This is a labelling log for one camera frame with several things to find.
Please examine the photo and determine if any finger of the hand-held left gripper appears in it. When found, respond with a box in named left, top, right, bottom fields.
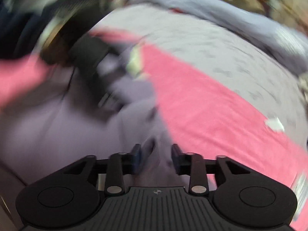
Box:
left=98, top=89, right=126, bottom=116

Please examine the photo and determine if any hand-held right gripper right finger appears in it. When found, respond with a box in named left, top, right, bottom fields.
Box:
left=172, top=144, right=252, bottom=196

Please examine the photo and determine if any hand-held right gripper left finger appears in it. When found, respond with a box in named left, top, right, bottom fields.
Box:
left=61, top=144, right=145, bottom=196

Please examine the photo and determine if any cream cloth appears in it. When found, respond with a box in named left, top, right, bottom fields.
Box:
left=127, top=45, right=145, bottom=77

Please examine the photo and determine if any purple garment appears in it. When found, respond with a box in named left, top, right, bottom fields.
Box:
left=0, top=53, right=174, bottom=190

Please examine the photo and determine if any pink blanket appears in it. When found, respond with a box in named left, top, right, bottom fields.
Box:
left=0, top=28, right=308, bottom=231

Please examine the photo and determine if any white paper scrap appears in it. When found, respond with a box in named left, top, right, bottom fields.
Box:
left=264, top=117, right=285, bottom=133

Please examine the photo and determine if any lilac bed sheet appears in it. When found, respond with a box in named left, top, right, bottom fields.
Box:
left=89, top=5, right=308, bottom=147

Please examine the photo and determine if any white tissue pack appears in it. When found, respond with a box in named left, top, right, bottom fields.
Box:
left=291, top=171, right=308, bottom=222

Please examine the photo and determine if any blue-grey floral duvet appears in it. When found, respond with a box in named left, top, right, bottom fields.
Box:
left=130, top=0, right=308, bottom=77

